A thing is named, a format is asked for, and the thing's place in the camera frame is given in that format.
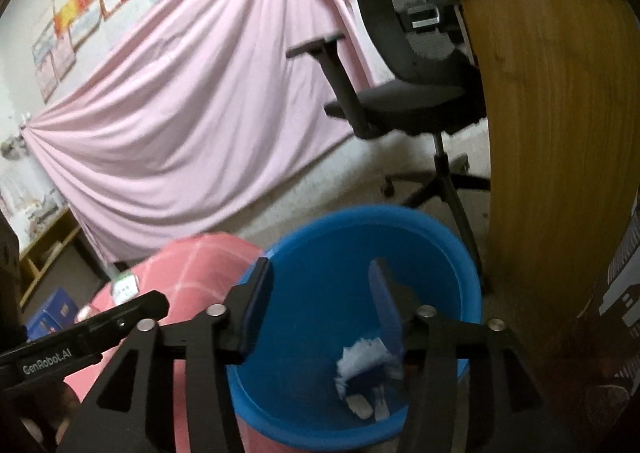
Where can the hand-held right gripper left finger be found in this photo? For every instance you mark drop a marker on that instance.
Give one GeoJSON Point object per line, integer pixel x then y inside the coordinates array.
{"type": "Point", "coordinates": [257, 303]}

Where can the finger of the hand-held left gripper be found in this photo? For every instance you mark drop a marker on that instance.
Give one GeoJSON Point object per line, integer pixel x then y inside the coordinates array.
{"type": "Point", "coordinates": [125, 315]}

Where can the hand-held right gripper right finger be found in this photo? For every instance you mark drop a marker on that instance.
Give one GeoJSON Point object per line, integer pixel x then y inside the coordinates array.
{"type": "Point", "coordinates": [387, 313]}

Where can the grey paper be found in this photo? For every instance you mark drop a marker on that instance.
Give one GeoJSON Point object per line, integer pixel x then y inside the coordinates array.
{"type": "Point", "coordinates": [362, 358]}

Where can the blue plastic bucket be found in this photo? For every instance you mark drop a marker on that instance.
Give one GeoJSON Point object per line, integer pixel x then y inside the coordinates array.
{"type": "Point", "coordinates": [320, 283]}

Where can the small paper scrap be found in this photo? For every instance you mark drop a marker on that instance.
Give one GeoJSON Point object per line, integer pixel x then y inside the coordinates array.
{"type": "Point", "coordinates": [360, 405]}
{"type": "Point", "coordinates": [381, 400]}

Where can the green white small carton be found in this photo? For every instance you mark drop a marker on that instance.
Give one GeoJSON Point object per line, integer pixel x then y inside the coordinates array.
{"type": "Point", "coordinates": [125, 289]}

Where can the blue cardboard box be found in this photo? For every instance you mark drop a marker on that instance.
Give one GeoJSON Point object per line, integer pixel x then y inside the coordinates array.
{"type": "Point", "coordinates": [50, 315]}

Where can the pink checked bedsheet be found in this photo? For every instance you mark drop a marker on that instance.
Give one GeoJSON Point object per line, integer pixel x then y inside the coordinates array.
{"type": "Point", "coordinates": [200, 268]}

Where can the pink hanging sheet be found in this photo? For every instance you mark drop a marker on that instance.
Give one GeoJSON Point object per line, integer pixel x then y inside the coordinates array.
{"type": "Point", "coordinates": [175, 123]}

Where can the black office chair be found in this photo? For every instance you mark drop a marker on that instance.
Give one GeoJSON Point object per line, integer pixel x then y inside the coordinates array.
{"type": "Point", "coordinates": [415, 98]}

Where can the wooden desk panel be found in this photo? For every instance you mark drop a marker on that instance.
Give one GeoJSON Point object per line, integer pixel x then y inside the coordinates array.
{"type": "Point", "coordinates": [550, 133]}

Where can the wooden wall shelf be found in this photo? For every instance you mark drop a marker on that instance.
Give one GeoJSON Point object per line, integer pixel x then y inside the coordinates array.
{"type": "Point", "coordinates": [55, 240]}

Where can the group of wall certificates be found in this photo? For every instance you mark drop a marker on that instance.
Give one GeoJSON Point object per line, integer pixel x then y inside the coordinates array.
{"type": "Point", "coordinates": [75, 28]}

